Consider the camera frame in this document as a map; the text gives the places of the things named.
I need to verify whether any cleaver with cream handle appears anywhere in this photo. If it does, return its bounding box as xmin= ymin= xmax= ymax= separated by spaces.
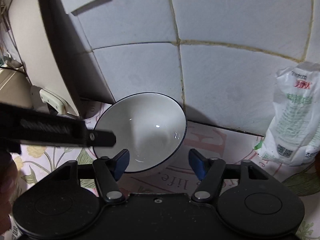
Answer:
xmin=30 ymin=86 xmax=79 ymax=116

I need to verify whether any white cutting board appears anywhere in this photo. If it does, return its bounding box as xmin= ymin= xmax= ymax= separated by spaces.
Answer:
xmin=9 ymin=0 xmax=84 ymax=118

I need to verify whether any cream rice cooker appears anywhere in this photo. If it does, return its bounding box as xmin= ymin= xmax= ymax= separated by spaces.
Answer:
xmin=0 ymin=69 xmax=33 ymax=108

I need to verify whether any left hand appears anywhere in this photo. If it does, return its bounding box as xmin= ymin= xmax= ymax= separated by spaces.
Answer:
xmin=0 ymin=152 xmax=18 ymax=235

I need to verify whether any white salt bag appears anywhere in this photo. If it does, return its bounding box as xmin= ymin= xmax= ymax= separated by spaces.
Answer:
xmin=257 ymin=62 xmax=319 ymax=166

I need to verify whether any large white ribbed bowl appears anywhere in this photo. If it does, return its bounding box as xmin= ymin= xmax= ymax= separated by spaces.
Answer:
xmin=93 ymin=92 xmax=188 ymax=176

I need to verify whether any black power cable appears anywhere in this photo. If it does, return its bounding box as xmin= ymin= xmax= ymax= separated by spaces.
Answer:
xmin=0 ymin=64 xmax=27 ymax=75

